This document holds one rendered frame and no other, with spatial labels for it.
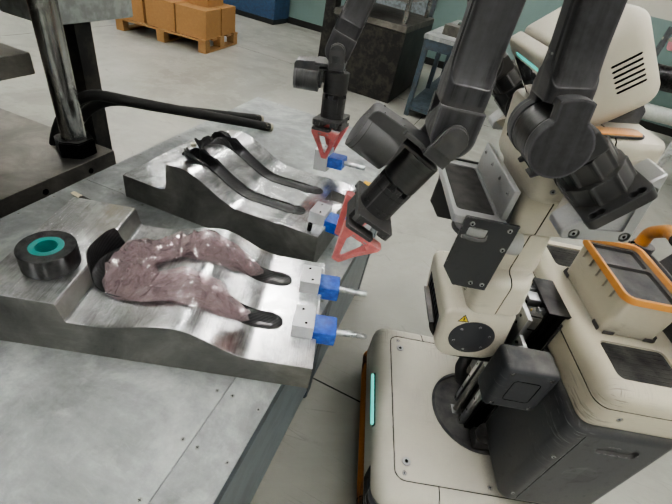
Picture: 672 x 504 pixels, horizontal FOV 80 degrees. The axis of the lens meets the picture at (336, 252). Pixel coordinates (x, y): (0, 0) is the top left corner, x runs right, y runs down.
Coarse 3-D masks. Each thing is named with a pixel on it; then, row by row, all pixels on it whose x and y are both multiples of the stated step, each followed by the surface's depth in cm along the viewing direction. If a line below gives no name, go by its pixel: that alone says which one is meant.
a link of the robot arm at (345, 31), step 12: (348, 0) 81; (360, 0) 81; (372, 0) 81; (348, 12) 82; (360, 12) 82; (336, 24) 84; (348, 24) 83; (360, 24) 83; (336, 36) 85; (348, 36) 85; (348, 48) 86
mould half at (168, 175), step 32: (160, 160) 103; (192, 160) 91; (224, 160) 95; (128, 192) 97; (160, 192) 93; (192, 192) 90; (224, 192) 90; (288, 192) 97; (224, 224) 92; (256, 224) 88; (288, 224) 86; (288, 256) 90
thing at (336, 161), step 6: (318, 150) 101; (324, 150) 102; (318, 156) 102; (330, 156) 102; (336, 156) 103; (342, 156) 103; (318, 162) 103; (324, 162) 102; (330, 162) 102; (336, 162) 102; (342, 162) 101; (348, 162) 103; (318, 168) 104; (324, 168) 103; (336, 168) 103; (342, 168) 103; (360, 168) 102
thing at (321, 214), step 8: (312, 208) 88; (320, 208) 88; (328, 208) 89; (312, 216) 87; (320, 216) 87; (328, 216) 89; (336, 216) 89; (320, 224) 88; (328, 224) 87; (336, 224) 87; (328, 232) 89
